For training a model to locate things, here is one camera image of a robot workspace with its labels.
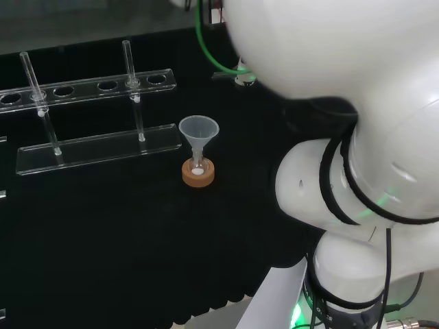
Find green cable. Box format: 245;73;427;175
193;0;255;75

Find cork ring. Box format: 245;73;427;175
180;159;216;188

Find small round-bottom glass flask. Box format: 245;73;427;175
187;156;210;178

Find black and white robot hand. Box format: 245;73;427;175
235;56;258;88

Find black cable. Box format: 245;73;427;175
379;227;394;329

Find black bench cloth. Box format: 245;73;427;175
0;25;311;327

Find clear acrylic funnel stand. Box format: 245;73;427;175
0;39;183;178

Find pale board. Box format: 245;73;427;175
234;255;309;329

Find clear plastic funnel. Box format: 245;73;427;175
178;115;220;166

